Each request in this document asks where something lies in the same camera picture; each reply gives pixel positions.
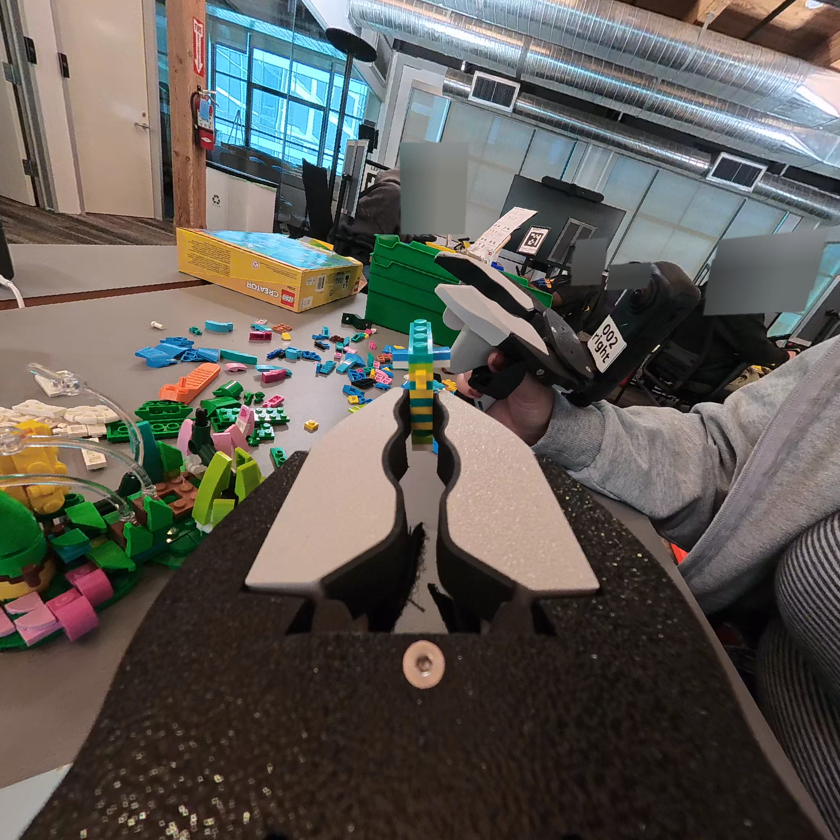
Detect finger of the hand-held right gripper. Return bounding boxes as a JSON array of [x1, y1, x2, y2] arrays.
[[434, 252, 547, 320], [436, 283, 550, 376]]

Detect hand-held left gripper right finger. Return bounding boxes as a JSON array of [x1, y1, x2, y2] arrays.
[[436, 392, 601, 599]]

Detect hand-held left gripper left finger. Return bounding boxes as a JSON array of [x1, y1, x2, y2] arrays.
[[245, 388, 405, 599]]

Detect striped toy brick tower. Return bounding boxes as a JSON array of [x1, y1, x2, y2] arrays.
[[392, 344, 454, 454]]

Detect person's right forearm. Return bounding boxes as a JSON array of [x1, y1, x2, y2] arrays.
[[533, 387, 788, 592]]

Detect person's right hand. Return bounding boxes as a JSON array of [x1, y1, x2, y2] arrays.
[[459, 353, 560, 448]]

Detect white paper board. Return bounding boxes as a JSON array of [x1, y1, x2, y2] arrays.
[[469, 206, 539, 263]]

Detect green plastic storage bin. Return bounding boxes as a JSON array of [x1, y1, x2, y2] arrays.
[[364, 234, 553, 349]]

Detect black video bar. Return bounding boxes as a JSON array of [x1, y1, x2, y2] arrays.
[[541, 176, 605, 201]]

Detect orange long brick piece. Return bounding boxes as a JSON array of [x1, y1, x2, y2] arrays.
[[159, 363, 222, 404]]

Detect person's grey hoodie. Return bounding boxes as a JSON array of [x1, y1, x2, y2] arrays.
[[656, 335, 840, 614]]

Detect scattered loose toy bricks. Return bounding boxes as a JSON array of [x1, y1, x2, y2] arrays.
[[134, 318, 460, 473]]

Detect yellow toy box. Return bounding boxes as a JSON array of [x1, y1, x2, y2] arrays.
[[176, 227, 365, 313]]

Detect green brick tree model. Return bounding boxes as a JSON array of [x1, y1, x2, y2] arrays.
[[0, 364, 263, 651]]

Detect white recycling cabinet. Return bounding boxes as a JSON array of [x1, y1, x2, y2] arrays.
[[205, 164, 280, 232]]

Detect black floor lamp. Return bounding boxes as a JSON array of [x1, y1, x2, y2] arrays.
[[325, 28, 378, 217]]

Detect large window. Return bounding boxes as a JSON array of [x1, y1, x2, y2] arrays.
[[206, 0, 382, 172]]

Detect pile of white plates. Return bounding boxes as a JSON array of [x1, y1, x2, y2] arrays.
[[0, 371, 122, 470]]

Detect red fire extinguisher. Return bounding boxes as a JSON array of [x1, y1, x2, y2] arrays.
[[190, 85, 217, 152]]

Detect white open door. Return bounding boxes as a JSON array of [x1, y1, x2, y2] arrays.
[[0, 0, 37, 207]]

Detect black wall screen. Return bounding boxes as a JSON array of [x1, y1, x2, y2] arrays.
[[499, 174, 627, 277]]

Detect duct vent grille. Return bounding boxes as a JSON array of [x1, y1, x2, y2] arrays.
[[469, 71, 521, 111], [707, 152, 767, 191]]

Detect silver air duct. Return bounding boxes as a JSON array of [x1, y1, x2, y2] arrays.
[[518, 92, 840, 175], [443, 69, 840, 221], [348, 0, 840, 122]]

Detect wooden post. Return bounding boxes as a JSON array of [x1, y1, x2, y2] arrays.
[[165, 0, 210, 228]]

